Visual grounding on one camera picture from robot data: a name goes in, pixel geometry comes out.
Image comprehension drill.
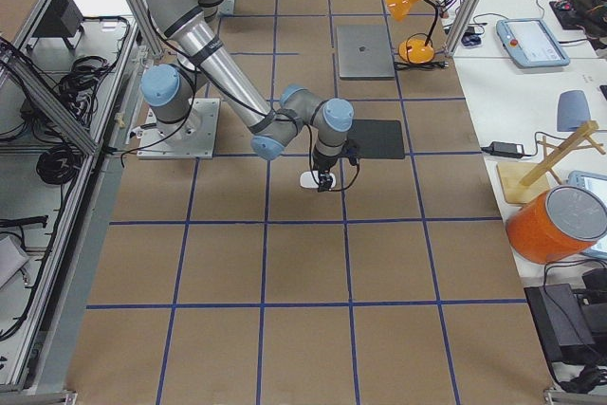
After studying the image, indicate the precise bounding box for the orange desk lamp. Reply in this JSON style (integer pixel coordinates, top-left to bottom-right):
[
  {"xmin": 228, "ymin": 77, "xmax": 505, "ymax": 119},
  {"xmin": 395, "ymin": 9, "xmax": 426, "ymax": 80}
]
[{"xmin": 383, "ymin": 0, "xmax": 436, "ymax": 64}]

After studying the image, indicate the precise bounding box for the grey blue pad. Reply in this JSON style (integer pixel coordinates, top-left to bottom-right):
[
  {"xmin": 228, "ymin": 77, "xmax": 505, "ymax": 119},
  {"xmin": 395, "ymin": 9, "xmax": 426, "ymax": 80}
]
[{"xmin": 557, "ymin": 90, "xmax": 591, "ymax": 132}]

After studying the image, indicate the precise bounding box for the black mousepad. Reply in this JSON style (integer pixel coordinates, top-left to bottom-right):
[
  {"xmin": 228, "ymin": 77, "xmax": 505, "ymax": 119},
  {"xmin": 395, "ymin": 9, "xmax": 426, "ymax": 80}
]
[{"xmin": 348, "ymin": 119, "xmax": 405, "ymax": 159}]

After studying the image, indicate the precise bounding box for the black box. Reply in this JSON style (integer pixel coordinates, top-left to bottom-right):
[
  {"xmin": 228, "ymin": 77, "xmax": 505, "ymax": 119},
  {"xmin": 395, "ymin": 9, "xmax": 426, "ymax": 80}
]
[{"xmin": 524, "ymin": 284, "xmax": 599, "ymax": 365}]

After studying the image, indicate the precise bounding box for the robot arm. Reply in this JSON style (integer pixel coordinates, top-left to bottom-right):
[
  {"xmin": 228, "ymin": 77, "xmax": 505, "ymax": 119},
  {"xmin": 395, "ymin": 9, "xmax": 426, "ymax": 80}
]
[{"xmin": 145, "ymin": 0, "xmax": 359, "ymax": 192}]

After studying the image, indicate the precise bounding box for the white computer mouse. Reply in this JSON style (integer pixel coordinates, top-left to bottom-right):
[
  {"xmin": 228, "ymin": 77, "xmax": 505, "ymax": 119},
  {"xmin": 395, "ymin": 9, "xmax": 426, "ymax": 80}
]
[{"xmin": 300, "ymin": 170, "xmax": 336, "ymax": 191}]

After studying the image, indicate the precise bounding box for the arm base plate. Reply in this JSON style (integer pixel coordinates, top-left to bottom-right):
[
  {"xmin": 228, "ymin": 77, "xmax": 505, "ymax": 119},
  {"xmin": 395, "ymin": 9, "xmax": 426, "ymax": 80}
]
[
  {"xmin": 217, "ymin": 0, "xmax": 235, "ymax": 16},
  {"xmin": 137, "ymin": 98, "xmax": 220, "ymax": 160}
]

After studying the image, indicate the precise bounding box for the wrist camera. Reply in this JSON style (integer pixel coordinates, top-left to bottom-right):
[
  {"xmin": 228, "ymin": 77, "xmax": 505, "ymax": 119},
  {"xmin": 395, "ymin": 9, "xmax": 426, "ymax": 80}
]
[{"xmin": 341, "ymin": 138, "xmax": 360, "ymax": 167}]

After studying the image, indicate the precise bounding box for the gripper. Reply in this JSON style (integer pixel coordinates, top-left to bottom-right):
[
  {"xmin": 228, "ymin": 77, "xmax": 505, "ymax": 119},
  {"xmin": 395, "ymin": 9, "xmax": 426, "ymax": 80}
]
[{"xmin": 312, "ymin": 141, "xmax": 342, "ymax": 192}]

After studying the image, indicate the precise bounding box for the black power adapter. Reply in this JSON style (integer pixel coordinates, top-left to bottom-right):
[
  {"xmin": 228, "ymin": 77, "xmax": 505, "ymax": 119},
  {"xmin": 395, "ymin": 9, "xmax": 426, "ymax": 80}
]
[{"xmin": 481, "ymin": 141, "xmax": 526, "ymax": 159}]

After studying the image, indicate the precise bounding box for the wooden stand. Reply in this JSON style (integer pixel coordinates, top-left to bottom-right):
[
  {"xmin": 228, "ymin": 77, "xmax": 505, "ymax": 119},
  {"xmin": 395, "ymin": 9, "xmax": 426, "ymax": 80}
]
[{"xmin": 497, "ymin": 120, "xmax": 606, "ymax": 205}]

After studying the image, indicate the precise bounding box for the orange cylindrical container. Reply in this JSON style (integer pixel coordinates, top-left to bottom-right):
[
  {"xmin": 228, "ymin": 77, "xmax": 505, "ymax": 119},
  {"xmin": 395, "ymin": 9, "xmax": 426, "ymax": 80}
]
[{"xmin": 506, "ymin": 185, "xmax": 593, "ymax": 264}]

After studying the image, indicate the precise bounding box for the silver closed laptop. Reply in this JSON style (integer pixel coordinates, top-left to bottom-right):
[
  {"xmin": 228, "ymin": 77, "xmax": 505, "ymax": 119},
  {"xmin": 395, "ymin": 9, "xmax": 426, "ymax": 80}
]
[{"xmin": 336, "ymin": 25, "xmax": 395, "ymax": 80}]

